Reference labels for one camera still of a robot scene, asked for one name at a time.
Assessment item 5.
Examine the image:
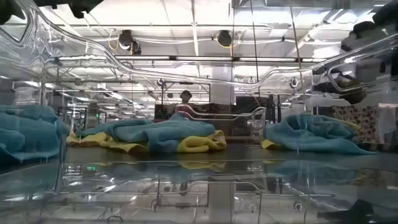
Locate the blue microfiber towel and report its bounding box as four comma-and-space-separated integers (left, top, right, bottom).
107, 113, 217, 153
0, 105, 71, 164
75, 119, 153, 139
264, 112, 377, 156

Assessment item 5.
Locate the person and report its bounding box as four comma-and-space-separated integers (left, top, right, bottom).
175, 89, 197, 121

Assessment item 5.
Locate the black table mat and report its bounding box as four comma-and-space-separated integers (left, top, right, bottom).
0, 141, 398, 175

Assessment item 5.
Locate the black ceiling lamp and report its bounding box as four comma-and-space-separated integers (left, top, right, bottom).
118, 29, 142, 55
216, 29, 233, 48

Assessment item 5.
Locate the floral patterned panel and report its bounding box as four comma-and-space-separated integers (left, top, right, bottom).
329, 105, 379, 144

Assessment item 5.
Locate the black overhead rail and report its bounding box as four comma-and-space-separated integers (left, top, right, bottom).
57, 55, 315, 62

